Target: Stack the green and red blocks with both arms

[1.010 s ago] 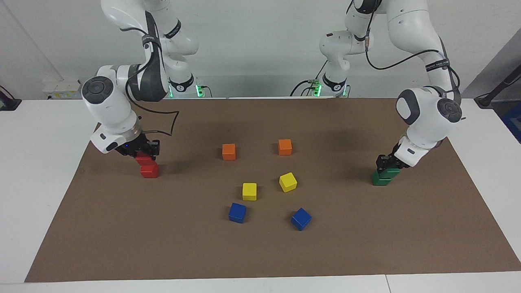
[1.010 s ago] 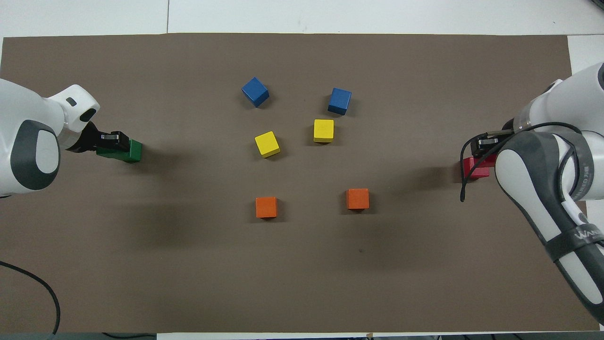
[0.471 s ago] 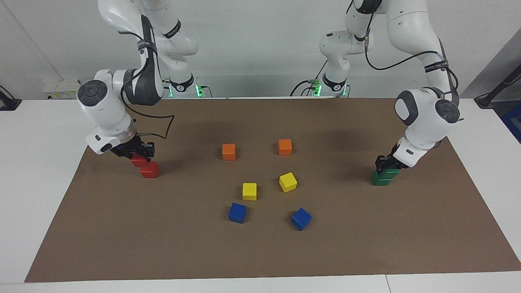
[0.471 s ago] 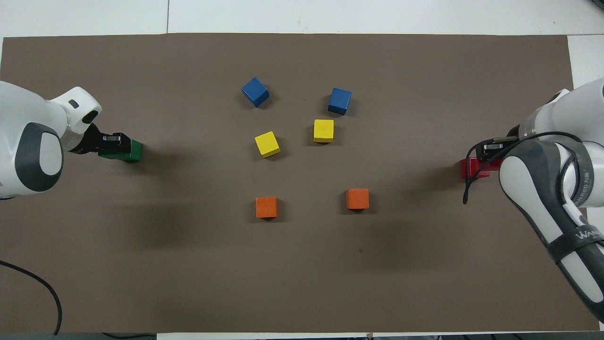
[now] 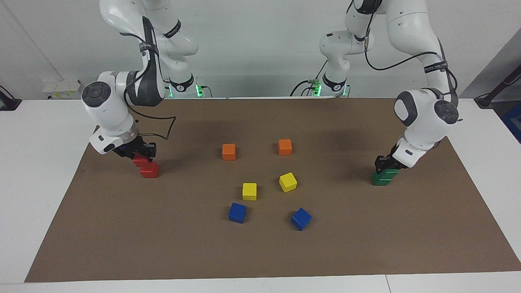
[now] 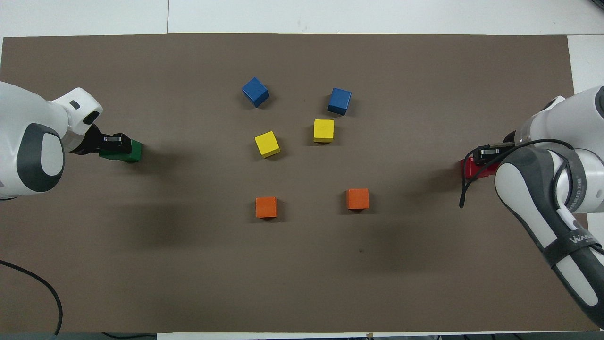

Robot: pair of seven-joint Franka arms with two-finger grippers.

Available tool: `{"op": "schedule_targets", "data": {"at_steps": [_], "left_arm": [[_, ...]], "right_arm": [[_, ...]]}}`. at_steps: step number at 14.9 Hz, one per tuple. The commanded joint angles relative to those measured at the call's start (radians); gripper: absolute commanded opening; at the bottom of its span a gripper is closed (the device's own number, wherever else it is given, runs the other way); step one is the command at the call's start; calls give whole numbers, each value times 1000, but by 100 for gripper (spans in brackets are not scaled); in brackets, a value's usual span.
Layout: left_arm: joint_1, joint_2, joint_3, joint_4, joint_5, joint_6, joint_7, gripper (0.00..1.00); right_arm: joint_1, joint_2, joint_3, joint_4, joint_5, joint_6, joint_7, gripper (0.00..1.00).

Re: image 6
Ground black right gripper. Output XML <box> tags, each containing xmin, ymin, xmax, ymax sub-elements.
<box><xmin>474</xmin><ymin>131</ymin><xmax>520</xmax><ymax>165</ymax></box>

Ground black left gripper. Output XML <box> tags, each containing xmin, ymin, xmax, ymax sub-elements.
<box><xmin>73</xmin><ymin>124</ymin><xmax>133</xmax><ymax>157</ymax></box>

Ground orange wooden cube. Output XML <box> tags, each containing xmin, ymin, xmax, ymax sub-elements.
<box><xmin>255</xmin><ymin>196</ymin><xmax>278</xmax><ymax>219</ymax></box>
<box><xmin>346</xmin><ymin>188</ymin><xmax>370</xmax><ymax>211</ymax></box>

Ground blue wooden cube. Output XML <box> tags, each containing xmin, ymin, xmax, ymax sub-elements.
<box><xmin>327</xmin><ymin>87</ymin><xmax>352</xmax><ymax>116</ymax></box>
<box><xmin>241</xmin><ymin>76</ymin><xmax>270</xmax><ymax>108</ymax></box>

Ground yellow wooden cube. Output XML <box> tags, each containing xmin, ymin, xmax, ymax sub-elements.
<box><xmin>254</xmin><ymin>131</ymin><xmax>281</xmax><ymax>158</ymax></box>
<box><xmin>313</xmin><ymin>119</ymin><xmax>335</xmax><ymax>144</ymax></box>

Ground brown table mat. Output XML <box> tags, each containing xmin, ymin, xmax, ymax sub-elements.
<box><xmin>0</xmin><ymin>32</ymin><xmax>601</xmax><ymax>334</ymax></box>

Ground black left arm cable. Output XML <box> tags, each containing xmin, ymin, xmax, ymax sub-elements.
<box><xmin>0</xmin><ymin>259</ymin><xmax>64</xmax><ymax>337</ymax></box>

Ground black floor cable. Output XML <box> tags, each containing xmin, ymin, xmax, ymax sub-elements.
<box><xmin>101</xmin><ymin>332</ymin><xmax>157</xmax><ymax>340</ymax></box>

